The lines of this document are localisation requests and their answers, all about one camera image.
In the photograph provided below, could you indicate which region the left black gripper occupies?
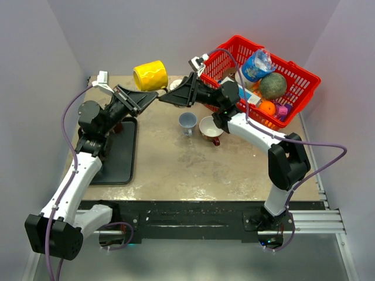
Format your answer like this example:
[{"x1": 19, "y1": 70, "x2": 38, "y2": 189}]
[{"x1": 100, "y1": 84, "x2": 158, "y2": 135}]

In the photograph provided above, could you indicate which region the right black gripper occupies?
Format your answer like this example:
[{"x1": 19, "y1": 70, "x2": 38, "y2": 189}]
[{"x1": 159, "y1": 72, "x2": 224, "y2": 109}]

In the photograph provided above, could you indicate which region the pale blue mug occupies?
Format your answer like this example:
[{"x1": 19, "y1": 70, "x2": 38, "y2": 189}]
[{"x1": 178, "y1": 112, "x2": 197, "y2": 136}]

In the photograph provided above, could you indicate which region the yellow mug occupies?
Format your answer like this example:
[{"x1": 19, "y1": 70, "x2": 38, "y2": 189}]
[{"x1": 133, "y1": 60, "x2": 168, "y2": 91}]

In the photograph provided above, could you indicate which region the brown floral mug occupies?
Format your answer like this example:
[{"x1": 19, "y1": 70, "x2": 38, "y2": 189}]
[{"x1": 199, "y1": 116, "x2": 224, "y2": 146}]

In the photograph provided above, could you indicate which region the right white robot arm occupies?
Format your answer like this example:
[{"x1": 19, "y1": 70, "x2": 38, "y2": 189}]
[{"x1": 159, "y1": 72, "x2": 311, "y2": 230}]

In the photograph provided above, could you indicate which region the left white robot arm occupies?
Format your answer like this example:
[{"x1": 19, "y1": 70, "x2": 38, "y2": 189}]
[{"x1": 25, "y1": 85, "x2": 158, "y2": 261}]

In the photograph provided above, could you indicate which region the black labelled can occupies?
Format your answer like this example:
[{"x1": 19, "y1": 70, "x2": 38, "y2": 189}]
[{"x1": 169, "y1": 79, "x2": 182, "y2": 91}]

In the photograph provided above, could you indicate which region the blue white box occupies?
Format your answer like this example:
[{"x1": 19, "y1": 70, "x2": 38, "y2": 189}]
[{"x1": 237, "y1": 84, "x2": 262, "y2": 107}]

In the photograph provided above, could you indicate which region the black plastic tray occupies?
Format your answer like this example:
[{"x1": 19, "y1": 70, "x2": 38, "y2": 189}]
[{"x1": 91, "y1": 117, "x2": 138, "y2": 185}]

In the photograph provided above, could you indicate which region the blue white snack bag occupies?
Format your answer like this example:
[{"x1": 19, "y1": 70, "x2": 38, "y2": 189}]
[{"x1": 235, "y1": 49, "x2": 275, "y2": 85}]

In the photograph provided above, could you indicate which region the orange fruit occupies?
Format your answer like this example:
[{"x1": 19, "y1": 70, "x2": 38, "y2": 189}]
[{"x1": 258, "y1": 101, "x2": 276, "y2": 116}]

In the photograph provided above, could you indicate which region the red plastic basket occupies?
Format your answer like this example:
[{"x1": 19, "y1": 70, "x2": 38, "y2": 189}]
[{"x1": 200, "y1": 35, "x2": 321, "y2": 131}]

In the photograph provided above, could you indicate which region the green melon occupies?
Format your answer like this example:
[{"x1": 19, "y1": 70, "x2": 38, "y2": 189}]
[{"x1": 258, "y1": 72, "x2": 287, "y2": 100}]

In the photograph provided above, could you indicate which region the purple toy block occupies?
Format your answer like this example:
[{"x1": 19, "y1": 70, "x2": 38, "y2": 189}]
[{"x1": 274, "y1": 102, "x2": 292, "y2": 122}]

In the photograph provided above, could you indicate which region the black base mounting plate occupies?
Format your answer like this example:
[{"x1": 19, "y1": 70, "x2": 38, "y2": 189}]
[{"x1": 76, "y1": 200, "x2": 326, "y2": 244}]

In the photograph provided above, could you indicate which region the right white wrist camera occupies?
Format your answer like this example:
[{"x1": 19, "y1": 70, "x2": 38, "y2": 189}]
[{"x1": 189, "y1": 53, "x2": 209, "y2": 77}]

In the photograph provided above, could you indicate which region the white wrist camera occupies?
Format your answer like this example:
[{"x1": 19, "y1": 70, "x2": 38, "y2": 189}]
[
  {"x1": 189, "y1": 53, "x2": 209, "y2": 77},
  {"x1": 91, "y1": 71, "x2": 114, "y2": 95}
]

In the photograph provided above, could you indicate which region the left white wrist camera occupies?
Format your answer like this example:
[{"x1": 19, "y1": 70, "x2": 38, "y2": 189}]
[{"x1": 91, "y1": 71, "x2": 114, "y2": 95}]

